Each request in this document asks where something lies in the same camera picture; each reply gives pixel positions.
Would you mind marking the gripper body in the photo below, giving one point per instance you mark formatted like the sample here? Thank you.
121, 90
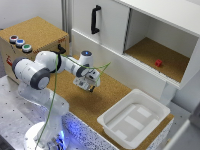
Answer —
85, 81

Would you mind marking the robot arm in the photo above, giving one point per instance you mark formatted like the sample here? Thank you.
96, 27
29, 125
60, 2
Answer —
36, 75

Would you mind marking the pink block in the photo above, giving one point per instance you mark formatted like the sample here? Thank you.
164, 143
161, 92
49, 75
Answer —
158, 63

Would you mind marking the white sliding door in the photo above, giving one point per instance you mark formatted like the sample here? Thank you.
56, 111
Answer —
101, 23

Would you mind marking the white plastic box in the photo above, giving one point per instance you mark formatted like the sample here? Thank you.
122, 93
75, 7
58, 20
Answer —
135, 118

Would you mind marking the wooden drawer box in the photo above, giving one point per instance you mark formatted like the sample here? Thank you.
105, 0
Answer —
31, 41

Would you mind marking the green button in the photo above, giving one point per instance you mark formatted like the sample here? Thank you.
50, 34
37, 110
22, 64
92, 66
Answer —
26, 48

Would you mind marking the blue button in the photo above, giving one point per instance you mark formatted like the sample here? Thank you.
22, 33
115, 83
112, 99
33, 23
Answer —
20, 43

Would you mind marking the white cabinet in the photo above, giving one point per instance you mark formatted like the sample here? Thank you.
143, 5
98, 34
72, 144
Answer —
156, 43

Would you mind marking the red button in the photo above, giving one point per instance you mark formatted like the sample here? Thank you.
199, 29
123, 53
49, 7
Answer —
13, 39

